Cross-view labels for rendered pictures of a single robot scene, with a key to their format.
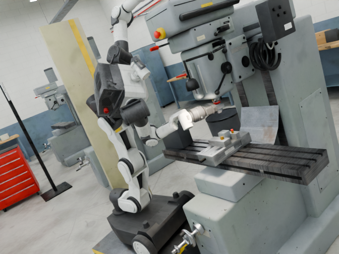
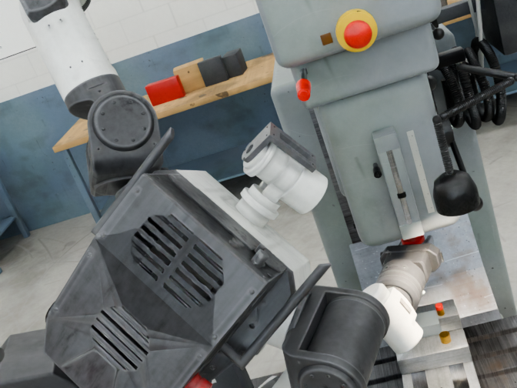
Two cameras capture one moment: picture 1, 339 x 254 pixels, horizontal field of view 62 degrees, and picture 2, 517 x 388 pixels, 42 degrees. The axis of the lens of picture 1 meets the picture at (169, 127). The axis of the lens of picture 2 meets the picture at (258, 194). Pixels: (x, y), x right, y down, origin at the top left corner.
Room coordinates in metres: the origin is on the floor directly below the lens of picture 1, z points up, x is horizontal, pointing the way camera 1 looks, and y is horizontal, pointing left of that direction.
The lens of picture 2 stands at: (1.09, 0.73, 1.97)
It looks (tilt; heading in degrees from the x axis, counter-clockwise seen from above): 22 degrees down; 313
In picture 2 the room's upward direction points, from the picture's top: 21 degrees counter-clockwise
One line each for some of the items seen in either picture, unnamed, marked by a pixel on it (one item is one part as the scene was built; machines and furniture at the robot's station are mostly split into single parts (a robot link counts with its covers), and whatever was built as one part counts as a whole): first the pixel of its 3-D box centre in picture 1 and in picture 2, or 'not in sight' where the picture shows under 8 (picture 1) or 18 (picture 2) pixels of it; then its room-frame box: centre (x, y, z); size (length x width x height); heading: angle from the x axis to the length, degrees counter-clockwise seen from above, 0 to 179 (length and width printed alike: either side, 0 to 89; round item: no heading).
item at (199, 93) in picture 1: (194, 81); (398, 184); (1.66, -0.24, 1.45); 0.04 x 0.04 x 0.21; 32
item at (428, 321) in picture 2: (224, 135); (427, 329); (1.74, -0.32, 1.03); 0.06 x 0.05 x 0.06; 29
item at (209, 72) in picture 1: (207, 70); (387, 148); (1.72, -0.33, 1.47); 0.21 x 0.19 x 0.32; 32
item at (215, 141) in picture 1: (219, 141); (432, 352); (1.71, -0.27, 1.02); 0.15 x 0.06 x 0.04; 29
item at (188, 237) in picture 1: (192, 234); not in sight; (1.45, 0.10, 0.63); 0.16 x 0.12 x 0.12; 122
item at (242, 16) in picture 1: (248, 20); not in sight; (1.98, -0.76, 1.66); 0.80 x 0.23 x 0.20; 122
